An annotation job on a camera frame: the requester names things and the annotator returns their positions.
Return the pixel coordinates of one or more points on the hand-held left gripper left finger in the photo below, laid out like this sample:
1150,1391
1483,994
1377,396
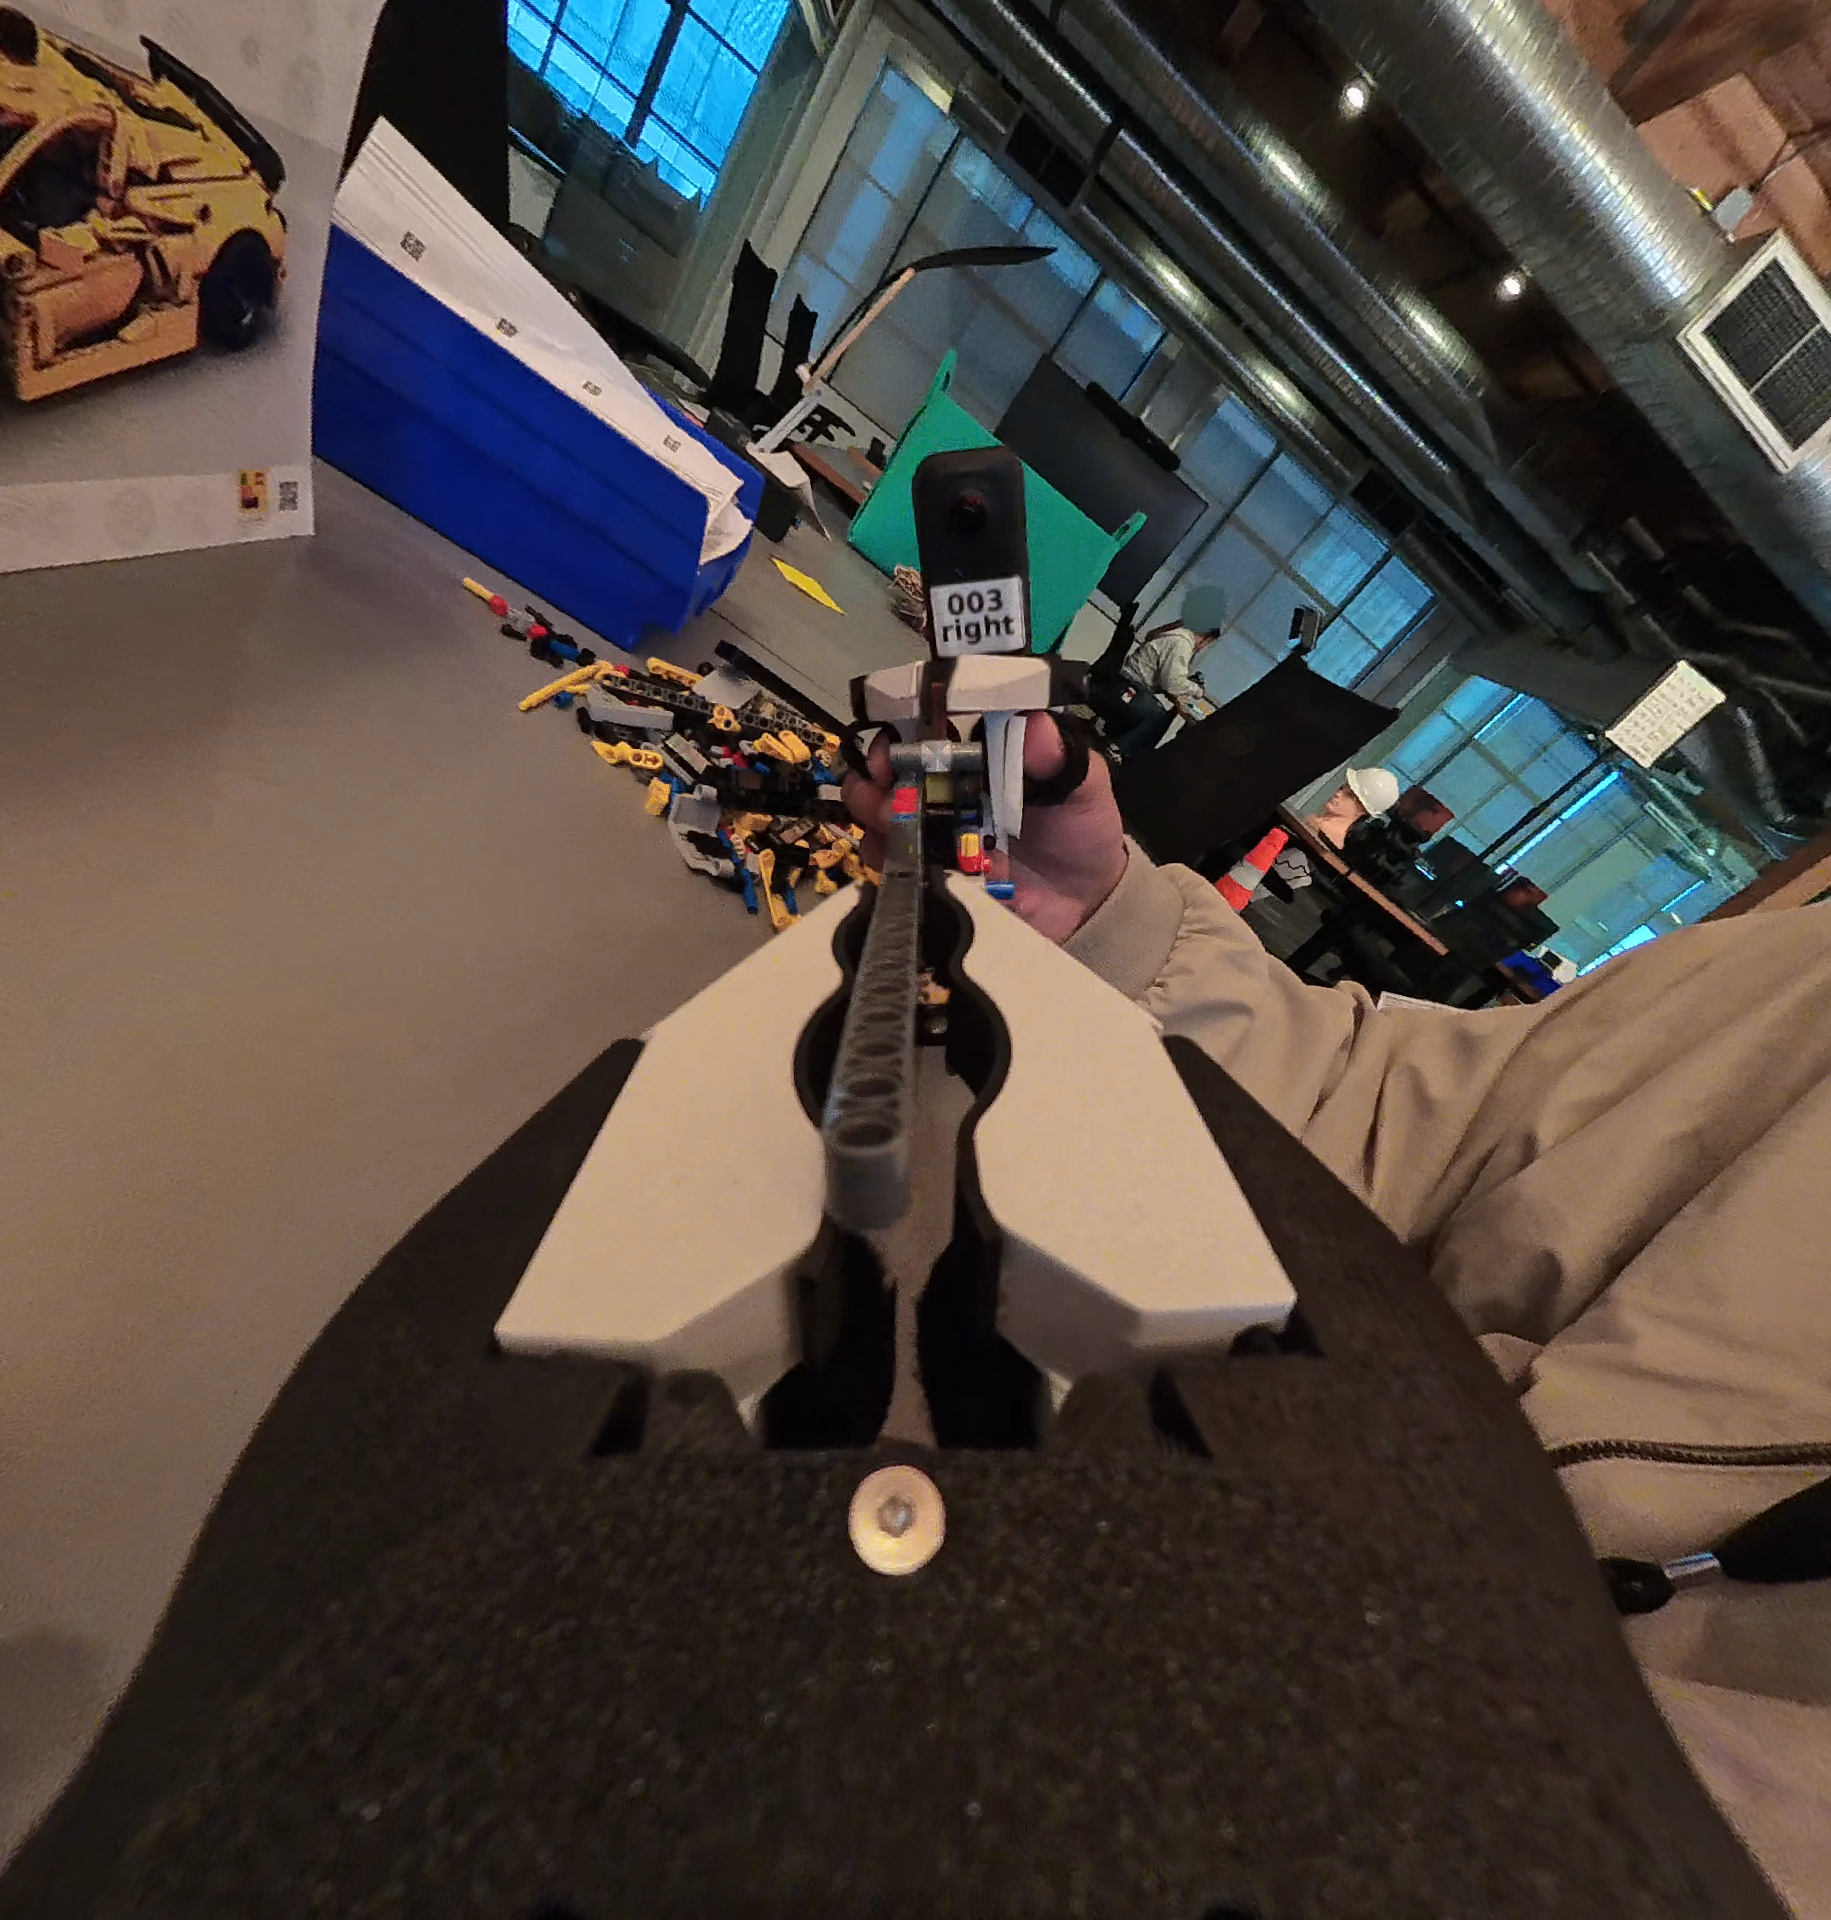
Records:
675,1200

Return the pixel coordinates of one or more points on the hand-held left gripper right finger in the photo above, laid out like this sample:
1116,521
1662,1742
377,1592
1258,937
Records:
1125,1200

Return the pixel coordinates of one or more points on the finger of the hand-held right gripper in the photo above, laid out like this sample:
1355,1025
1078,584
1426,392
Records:
1007,690
893,698

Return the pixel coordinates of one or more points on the black grey toy brick chassis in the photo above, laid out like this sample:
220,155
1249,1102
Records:
878,1050

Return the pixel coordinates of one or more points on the grey desk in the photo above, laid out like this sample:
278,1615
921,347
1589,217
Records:
256,974

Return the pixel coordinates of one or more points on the person's right hand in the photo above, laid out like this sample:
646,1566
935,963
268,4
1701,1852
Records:
1073,856

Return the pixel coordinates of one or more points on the yellow paper sheet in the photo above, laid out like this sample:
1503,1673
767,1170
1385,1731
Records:
806,584

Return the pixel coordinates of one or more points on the black monitor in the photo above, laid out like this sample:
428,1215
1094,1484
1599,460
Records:
1125,481

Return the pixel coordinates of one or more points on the pile of toy brick pieces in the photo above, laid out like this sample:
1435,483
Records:
720,766

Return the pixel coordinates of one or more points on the orange traffic cone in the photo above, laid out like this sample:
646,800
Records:
1254,875

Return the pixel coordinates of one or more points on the white hard hat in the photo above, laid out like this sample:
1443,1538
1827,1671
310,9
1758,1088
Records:
1375,786

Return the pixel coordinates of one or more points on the white paper parts bags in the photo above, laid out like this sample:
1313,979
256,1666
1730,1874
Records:
480,272

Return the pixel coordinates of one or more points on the large paned window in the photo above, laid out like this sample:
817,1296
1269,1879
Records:
632,77

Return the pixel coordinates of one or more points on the hanging white sheet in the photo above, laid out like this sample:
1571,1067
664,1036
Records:
1666,715

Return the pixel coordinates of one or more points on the yellow car instruction booklet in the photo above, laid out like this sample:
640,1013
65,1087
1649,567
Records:
136,452

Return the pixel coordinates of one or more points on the white air vent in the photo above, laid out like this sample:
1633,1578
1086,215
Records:
1778,353

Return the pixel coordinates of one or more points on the silver air duct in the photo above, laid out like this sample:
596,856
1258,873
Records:
1529,196

